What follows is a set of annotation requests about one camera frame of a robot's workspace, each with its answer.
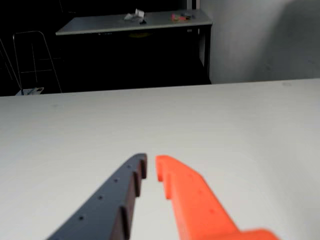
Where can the navy gripper finger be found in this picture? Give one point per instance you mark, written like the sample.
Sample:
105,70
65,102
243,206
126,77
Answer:
107,212

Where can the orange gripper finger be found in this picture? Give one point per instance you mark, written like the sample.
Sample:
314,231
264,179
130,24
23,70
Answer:
197,207

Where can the red small items pile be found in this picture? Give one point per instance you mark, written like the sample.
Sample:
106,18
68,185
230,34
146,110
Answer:
179,18

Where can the white crumpled paper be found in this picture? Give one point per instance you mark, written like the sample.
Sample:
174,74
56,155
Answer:
133,16

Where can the grey desk with dark frame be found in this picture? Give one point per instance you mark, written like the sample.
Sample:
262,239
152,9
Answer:
160,22

